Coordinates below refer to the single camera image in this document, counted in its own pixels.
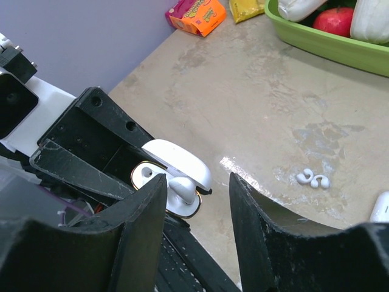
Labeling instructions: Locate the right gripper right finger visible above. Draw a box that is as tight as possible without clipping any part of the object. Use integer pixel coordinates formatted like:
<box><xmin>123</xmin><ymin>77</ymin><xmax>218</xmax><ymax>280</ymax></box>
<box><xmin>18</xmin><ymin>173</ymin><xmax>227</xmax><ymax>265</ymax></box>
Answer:
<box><xmin>229</xmin><ymin>173</ymin><xmax>388</xmax><ymax>291</ymax></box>

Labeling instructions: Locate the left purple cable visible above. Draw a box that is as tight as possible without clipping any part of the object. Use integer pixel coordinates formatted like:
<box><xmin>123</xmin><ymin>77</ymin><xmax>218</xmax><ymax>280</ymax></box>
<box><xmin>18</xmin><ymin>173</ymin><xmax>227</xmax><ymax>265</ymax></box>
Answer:
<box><xmin>39</xmin><ymin>185</ymin><xmax>92</xmax><ymax>217</ymax></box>

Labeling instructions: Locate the white clip earbud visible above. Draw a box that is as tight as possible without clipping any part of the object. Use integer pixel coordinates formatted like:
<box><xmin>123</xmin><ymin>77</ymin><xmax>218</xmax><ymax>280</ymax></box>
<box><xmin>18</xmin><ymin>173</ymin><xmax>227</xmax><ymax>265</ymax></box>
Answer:
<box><xmin>309</xmin><ymin>175</ymin><xmax>331</xmax><ymax>189</ymax></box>
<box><xmin>295</xmin><ymin>168</ymin><xmax>314</xmax><ymax>184</ymax></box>

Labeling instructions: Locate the pink orange snack box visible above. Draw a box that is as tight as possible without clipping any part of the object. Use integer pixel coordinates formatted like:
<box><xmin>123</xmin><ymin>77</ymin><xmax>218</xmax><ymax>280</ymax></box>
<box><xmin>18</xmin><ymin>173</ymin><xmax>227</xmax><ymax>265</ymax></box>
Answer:
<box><xmin>165</xmin><ymin>0</ymin><xmax>227</xmax><ymax>37</ymax></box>

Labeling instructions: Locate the white clip earbud right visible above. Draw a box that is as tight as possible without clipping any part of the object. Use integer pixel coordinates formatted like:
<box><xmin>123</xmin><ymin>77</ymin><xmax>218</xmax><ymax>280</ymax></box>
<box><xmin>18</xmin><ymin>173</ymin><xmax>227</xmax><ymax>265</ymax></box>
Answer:
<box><xmin>309</xmin><ymin>175</ymin><xmax>331</xmax><ymax>189</ymax></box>

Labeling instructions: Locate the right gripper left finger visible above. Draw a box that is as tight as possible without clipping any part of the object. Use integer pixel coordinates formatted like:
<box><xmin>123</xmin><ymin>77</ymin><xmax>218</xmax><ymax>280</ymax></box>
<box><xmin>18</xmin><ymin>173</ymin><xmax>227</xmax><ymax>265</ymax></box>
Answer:
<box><xmin>1</xmin><ymin>175</ymin><xmax>167</xmax><ymax>291</ymax></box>

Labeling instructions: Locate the yellow napa cabbage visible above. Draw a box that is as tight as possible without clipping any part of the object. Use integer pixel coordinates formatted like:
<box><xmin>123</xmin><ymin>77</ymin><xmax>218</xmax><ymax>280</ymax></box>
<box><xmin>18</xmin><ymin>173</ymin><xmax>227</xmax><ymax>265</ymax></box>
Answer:
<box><xmin>350</xmin><ymin>0</ymin><xmax>388</xmax><ymax>44</ymax></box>

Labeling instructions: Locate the white gold-rimmed charging case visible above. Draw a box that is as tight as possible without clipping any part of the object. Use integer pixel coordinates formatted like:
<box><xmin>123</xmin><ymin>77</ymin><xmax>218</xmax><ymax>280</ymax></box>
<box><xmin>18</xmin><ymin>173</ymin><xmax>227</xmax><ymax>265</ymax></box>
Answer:
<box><xmin>130</xmin><ymin>139</ymin><xmax>212</xmax><ymax>218</ymax></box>

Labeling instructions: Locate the red tomato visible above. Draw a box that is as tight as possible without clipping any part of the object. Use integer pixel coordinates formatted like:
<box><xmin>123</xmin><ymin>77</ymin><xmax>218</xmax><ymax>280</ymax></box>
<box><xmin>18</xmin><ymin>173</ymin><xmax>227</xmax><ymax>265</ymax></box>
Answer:
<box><xmin>312</xmin><ymin>7</ymin><xmax>354</xmax><ymax>38</ymax></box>

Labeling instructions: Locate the white clip earbud left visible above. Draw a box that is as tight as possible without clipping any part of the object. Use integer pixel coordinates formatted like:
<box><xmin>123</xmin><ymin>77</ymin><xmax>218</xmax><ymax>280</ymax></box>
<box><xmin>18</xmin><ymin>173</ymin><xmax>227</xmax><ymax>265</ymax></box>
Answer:
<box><xmin>295</xmin><ymin>168</ymin><xmax>314</xmax><ymax>184</ymax></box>

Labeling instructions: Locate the tall napa cabbage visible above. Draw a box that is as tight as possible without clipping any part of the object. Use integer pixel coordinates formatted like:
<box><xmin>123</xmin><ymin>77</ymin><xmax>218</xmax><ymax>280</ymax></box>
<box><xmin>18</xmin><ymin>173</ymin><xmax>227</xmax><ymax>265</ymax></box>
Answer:
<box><xmin>277</xmin><ymin>0</ymin><xmax>327</xmax><ymax>23</ymax></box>

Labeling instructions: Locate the yellow Lays chips bag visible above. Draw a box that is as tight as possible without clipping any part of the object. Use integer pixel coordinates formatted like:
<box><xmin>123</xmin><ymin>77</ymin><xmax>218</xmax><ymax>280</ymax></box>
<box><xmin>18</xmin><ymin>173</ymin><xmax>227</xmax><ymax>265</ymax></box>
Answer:
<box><xmin>229</xmin><ymin>0</ymin><xmax>266</xmax><ymax>24</ymax></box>

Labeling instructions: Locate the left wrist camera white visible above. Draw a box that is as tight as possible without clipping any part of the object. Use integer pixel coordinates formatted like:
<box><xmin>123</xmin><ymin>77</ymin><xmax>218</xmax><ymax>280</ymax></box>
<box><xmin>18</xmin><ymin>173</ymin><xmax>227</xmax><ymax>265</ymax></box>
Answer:
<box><xmin>1</xmin><ymin>34</ymin><xmax>76</xmax><ymax>157</ymax></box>

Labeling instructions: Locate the green plastic basket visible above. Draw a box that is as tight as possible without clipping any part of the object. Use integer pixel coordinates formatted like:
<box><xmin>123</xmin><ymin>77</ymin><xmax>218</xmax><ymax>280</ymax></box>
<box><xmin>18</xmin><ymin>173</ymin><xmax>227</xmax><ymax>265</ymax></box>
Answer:
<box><xmin>265</xmin><ymin>1</ymin><xmax>388</xmax><ymax>77</ymax></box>

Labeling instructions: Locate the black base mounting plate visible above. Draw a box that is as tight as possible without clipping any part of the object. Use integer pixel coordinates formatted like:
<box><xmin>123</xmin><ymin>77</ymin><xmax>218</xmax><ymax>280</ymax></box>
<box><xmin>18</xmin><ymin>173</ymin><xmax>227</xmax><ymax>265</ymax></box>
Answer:
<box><xmin>154</xmin><ymin>215</ymin><xmax>239</xmax><ymax>292</ymax></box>

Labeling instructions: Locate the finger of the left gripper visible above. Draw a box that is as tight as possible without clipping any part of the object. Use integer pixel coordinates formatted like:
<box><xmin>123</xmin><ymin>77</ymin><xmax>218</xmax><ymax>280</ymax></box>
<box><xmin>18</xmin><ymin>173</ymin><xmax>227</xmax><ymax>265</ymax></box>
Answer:
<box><xmin>38</xmin><ymin>87</ymin><xmax>155</xmax><ymax>183</ymax></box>
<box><xmin>29</xmin><ymin>139</ymin><xmax>134</xmax><ymax>202</ymax></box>

